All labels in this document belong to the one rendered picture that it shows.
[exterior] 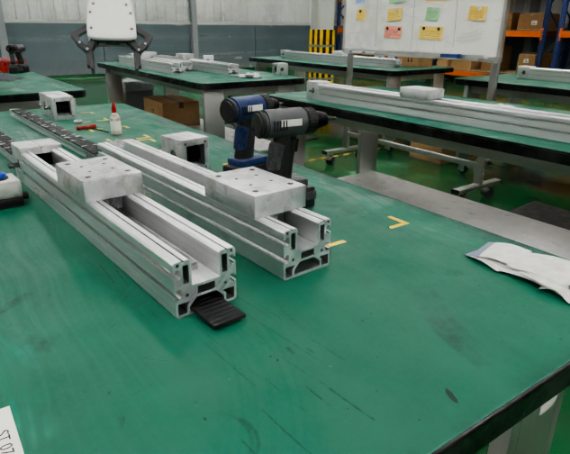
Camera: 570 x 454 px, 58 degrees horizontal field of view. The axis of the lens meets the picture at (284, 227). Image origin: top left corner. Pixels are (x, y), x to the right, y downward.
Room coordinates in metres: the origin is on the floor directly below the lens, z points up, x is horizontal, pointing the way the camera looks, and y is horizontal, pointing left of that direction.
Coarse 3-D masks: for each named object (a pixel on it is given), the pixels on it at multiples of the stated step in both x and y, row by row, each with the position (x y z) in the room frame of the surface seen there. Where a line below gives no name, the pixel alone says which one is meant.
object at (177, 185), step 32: (128, 160) 1.20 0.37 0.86; (160, 160) 1.23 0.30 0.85; (160, 192) 1.08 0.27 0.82; (192, 192) 0.96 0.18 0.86; (224, 224) 0.87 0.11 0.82; (256, 224) 0.80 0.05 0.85; (288, 224) 0.85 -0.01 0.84; (320, 224) 0.79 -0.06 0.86; (256, 256) 0.80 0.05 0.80; (288, 256) 0.75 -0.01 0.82; (320, 256) 0.79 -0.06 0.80
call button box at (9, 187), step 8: (8, 176) 1.13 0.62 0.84; (0, 184) 1.07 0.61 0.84; (8, 184) 1.08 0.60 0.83; (16, 184) 1.09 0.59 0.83; (0, 192) 1.07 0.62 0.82; (8, 192) 1.08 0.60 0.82; (16, 192) 1.09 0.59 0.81; (24, 192) 1.13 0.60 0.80; (0, 200) 1.07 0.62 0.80; (8, 200) 1.08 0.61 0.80; (16, 200) 1.09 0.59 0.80; (0, 208) 1.06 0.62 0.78; (8, 208) 1.08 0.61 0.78
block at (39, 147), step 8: (16, 144) 1.29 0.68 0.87; (24, 144) 1.29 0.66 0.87; (32, 144) 1.29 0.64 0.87; (40, 144) 1.30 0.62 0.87; (48, 144) 1.30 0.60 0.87; (56, 144) 1.30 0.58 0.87; (16, 152) 1.27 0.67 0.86; (32, 152) 1.26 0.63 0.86; (40, 152) 1.27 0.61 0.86; (48, 152) 1.31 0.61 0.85; (16, 160) 1.29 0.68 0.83; (48, 160) 1.30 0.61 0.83; (16, 168) 1.30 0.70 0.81; (24, 184) 1.25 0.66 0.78
